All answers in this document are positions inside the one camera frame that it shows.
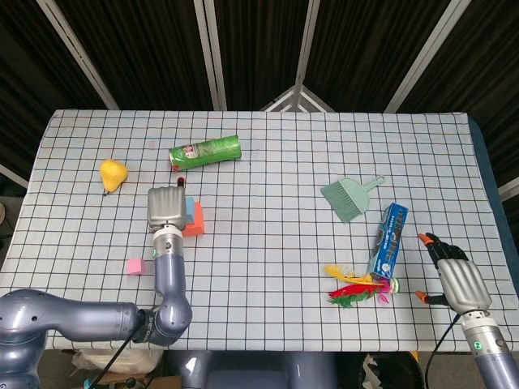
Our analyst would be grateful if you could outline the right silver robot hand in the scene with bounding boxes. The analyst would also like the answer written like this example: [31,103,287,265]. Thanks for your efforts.
[415,232,493,315]

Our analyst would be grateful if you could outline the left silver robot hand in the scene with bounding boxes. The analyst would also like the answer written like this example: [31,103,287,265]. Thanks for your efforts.
[145,175,188,236]

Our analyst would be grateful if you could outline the orange and blue block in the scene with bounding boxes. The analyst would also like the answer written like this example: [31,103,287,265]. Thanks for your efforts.
[181,201,206,239]

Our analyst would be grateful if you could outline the yellow toy pear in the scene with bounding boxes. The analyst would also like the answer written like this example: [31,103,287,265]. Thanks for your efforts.
[100,159,130,198]

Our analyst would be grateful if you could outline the green chip can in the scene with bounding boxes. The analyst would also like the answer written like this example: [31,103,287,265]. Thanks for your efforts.
[168,135,242,173]

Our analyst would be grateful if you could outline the blue cling wrap box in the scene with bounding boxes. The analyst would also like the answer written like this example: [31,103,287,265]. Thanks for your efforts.
[366,203,409,280]

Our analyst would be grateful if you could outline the colourful feather shuttlecock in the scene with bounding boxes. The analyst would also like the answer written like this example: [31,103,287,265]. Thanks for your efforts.
[324,263,401,310]

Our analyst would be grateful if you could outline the black bin bag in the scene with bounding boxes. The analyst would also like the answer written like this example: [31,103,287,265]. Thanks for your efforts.
[360,352,425,389]

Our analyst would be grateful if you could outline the white black grid tablecloth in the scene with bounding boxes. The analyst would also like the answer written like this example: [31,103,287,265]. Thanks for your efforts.
[0,108,519,353]

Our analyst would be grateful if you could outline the mint green mini dustpan brush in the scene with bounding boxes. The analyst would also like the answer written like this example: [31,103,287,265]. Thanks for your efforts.
[320,174,386,224]

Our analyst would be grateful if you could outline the white plastic bag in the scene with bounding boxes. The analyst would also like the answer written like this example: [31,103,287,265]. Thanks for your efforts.
[72,350,164,374]

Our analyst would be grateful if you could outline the white partition base foot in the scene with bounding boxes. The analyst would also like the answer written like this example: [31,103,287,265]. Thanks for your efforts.
[259,84,336,113]

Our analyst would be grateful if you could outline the brown cardboard box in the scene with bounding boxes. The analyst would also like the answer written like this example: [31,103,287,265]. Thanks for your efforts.
[84,372,183,389]

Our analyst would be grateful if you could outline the grey-blue robot torso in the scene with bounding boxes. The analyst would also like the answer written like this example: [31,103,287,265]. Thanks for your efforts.
[165,350,337,389]

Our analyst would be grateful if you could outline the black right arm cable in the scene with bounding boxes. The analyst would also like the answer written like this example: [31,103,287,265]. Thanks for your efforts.
[423,314,463,389]

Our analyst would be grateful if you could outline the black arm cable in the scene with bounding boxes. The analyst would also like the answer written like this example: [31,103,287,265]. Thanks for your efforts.
[83,336,135,389]
[423,314,463,389]

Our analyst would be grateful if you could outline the white partition frame bar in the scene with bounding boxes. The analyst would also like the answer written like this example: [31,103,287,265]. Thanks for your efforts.
[498,180,519,202]
[0,164,30,190]

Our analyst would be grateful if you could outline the white double partition frame post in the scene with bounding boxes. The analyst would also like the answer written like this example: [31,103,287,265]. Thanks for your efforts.
[193,0,227,110]

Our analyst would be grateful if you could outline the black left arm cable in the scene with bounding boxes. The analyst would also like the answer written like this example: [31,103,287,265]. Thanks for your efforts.
[83,336,135,389]

